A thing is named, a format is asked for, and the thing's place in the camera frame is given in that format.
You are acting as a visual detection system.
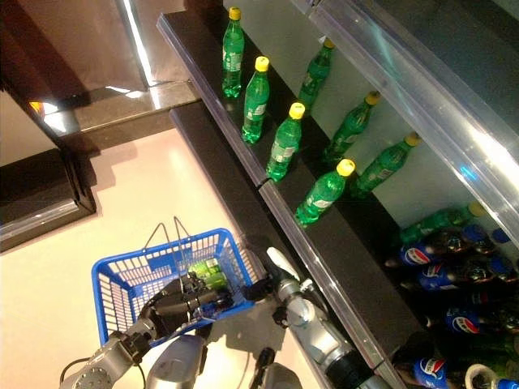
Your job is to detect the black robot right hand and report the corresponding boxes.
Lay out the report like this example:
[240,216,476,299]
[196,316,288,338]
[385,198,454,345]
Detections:
[238,275,277,303]

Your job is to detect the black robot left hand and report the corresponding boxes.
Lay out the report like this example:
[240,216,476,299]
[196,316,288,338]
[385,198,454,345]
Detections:
[140,274,229,340]

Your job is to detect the blue plastic shopping basket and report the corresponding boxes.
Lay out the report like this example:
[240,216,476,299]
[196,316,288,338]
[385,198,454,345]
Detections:
[91,227,268,348]

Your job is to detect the chrome wire basket handle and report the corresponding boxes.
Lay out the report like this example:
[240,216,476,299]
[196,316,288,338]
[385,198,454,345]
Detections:
[173,216,194,280]

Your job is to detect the green soda bottle yellow cap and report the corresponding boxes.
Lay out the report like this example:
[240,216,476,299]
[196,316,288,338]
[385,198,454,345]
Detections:
[187,258,229,289]
[265,101,307,183]
[241,55,271,145]
[294,157,357,227]
[221,6,247,99]

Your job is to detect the black shelf board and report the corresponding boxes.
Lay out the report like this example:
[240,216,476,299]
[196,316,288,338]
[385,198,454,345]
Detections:
[160,0,431,365]

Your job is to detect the black shelf base ledge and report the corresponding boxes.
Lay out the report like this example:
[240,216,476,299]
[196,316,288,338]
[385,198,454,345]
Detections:
[169,100,325,309]

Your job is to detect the dark glossy display counter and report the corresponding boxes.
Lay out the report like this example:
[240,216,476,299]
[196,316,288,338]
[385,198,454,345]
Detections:
[0,0,98,252]

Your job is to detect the black cable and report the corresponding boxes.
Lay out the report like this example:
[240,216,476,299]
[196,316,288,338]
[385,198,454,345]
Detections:
[247,346,277,389]

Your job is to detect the clear plastic shelf edge rail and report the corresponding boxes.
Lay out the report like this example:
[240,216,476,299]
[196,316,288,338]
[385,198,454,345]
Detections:
[156,11,272,188]
[258,179,409,389]

